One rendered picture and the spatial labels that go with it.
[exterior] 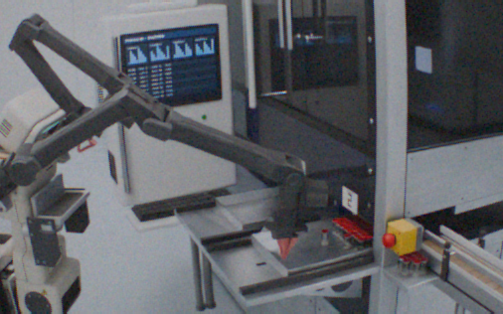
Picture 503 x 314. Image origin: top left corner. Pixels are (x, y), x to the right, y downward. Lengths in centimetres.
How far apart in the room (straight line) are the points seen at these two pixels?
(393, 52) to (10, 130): 107
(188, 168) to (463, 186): 116
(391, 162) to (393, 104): 15
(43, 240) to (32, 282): 19
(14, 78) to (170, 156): 461
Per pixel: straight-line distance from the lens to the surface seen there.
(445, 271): 165
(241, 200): 221
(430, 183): 174
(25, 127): 176
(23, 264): 194
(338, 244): 187
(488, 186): 191
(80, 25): 689
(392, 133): 161
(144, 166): 244
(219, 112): 249
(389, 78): 157
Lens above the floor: 169
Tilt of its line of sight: 17 degrees down
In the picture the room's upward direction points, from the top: 3 degrees counter-clockwise
